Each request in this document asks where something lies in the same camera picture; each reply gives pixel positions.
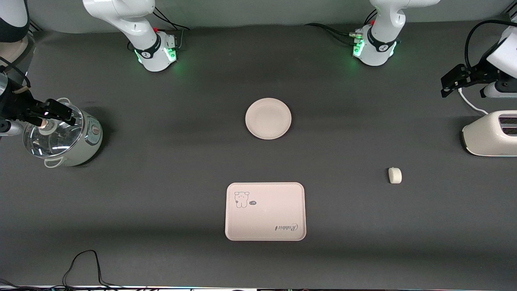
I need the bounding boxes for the round beige plate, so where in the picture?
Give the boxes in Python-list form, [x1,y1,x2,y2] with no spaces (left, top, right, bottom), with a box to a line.
[245,98,292,140]

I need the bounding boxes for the beige rectangular tray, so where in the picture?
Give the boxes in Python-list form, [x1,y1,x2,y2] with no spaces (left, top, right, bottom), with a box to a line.
[225,182,307,242]

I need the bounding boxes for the glass pot lid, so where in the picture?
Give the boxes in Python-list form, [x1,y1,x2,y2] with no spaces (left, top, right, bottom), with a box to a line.
[23,102,84,159]

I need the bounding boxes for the pale green electric pot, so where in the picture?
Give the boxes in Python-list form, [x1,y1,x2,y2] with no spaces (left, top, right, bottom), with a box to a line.
[42,97,104,168]

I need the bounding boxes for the beige round appliance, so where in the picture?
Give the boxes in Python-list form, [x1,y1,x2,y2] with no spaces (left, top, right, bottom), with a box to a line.
[0,34,36,65]

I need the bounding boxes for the cream white toaster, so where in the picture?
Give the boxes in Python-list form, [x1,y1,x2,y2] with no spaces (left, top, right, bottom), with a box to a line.
[462,110,517,157]

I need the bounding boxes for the dark grey table mat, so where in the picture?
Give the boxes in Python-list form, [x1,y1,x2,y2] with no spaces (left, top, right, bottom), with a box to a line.
[0,17,517,289]

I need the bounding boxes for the white toaster power cable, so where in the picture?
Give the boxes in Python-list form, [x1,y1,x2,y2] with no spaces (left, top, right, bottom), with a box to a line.
[458,87,490,116]

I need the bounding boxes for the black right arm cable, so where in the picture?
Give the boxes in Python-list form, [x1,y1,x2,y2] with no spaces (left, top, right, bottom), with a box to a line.
[0,57,32,92]

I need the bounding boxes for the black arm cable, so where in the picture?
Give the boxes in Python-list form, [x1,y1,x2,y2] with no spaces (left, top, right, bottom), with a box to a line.
[464,19,517,70]
[0,57,32,92]

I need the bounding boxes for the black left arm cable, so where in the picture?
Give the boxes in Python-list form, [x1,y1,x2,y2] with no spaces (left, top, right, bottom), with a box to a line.
[464,19,517,70]

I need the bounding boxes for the black left base cables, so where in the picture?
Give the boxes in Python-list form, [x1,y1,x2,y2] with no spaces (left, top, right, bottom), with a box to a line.
[305,9,378,46]

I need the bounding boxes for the black base cables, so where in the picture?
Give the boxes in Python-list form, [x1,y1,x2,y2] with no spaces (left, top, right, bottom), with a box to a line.
[152,6,190,51]
[305,9,378,46]

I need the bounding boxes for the black right base cables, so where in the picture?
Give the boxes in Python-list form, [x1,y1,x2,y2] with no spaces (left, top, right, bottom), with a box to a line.
[152,6,190,51]

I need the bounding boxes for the thin black looped cable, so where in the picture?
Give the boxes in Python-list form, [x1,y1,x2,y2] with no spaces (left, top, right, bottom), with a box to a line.
[62,250,124,289]

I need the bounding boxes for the black cable at table edge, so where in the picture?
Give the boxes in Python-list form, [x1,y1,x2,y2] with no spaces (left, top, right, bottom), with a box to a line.
[0,278,29,290]

